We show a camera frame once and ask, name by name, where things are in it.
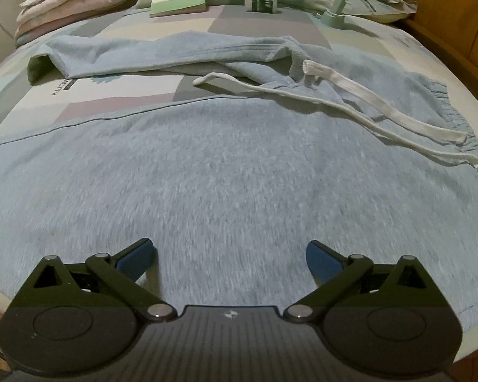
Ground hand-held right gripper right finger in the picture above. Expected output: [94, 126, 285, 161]
[283, 241, 444, 323]

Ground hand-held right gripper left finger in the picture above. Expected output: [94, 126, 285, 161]
[15, 238, 175, 323]

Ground grey sweatpants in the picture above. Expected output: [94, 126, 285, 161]
[0, 34, 478, 333]

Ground pink floral quilt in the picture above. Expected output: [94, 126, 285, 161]
[15, 0, 156, 46]

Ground wooden headboard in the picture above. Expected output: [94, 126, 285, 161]
[362, 0, 478, 128]

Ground small tissue pack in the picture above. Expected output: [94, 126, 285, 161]
[245, 0, 279, 12]

